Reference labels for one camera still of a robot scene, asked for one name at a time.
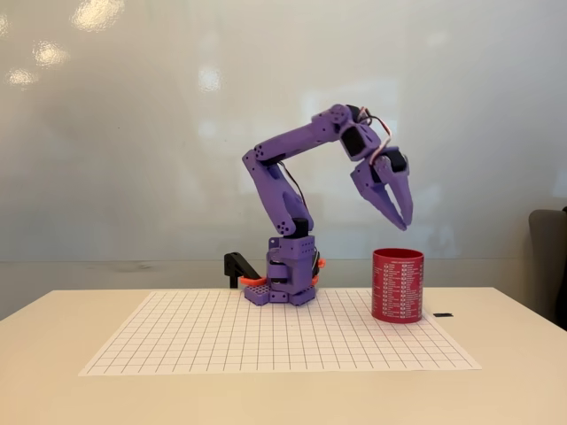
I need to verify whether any red cup white print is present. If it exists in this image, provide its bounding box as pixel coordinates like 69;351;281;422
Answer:
370;248;424;326

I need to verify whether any black and orange table clamp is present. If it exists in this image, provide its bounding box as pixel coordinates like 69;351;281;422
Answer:
223;251;268;290
308;250;328;286

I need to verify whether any dark grey chair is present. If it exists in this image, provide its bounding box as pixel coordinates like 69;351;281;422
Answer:
528;205;567;332

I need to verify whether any white grid paper sheet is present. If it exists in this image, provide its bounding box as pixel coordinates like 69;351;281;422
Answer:
78;290;483;377

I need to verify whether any white red wrist servo cable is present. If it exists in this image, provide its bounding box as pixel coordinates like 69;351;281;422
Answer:
358;107;396;158

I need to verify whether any dark lower arm servo cable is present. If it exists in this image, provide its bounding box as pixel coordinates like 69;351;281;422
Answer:
283;162;314;214

